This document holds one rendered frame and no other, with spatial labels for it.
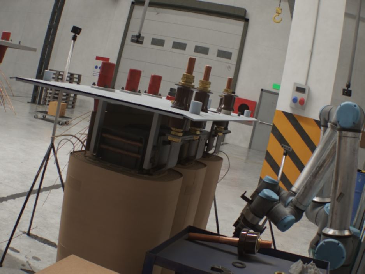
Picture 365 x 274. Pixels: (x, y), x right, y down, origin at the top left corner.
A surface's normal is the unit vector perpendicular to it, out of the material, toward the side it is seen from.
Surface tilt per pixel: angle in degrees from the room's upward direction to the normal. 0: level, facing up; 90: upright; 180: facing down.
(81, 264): 0
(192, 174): 90
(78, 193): 90
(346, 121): 83
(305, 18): 90
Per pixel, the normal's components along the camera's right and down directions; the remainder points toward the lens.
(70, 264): 0.22, -0.97
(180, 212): 0.58, 0.21
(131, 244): 0.23, 0.15
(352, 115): -0.57, -0.19
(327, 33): -0.29, 0.03
